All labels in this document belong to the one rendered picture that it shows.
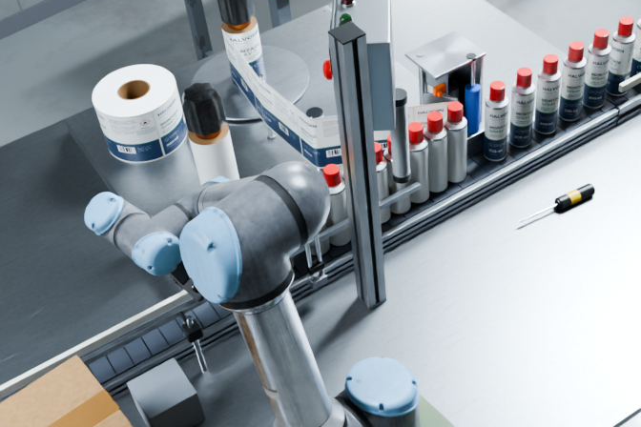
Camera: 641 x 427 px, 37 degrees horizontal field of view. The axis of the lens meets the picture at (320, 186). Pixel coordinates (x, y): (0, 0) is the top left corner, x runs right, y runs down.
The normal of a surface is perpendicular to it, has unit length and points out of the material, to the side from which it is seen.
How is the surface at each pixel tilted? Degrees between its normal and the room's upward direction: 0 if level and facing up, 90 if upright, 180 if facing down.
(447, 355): 0
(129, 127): 90
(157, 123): 90
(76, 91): 0
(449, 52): 0
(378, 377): 9
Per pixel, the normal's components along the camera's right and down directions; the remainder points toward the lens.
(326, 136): 0.12, 0.68
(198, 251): -0.76, 0.42
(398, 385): 0.00, -0.79
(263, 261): 0.62, 0.25
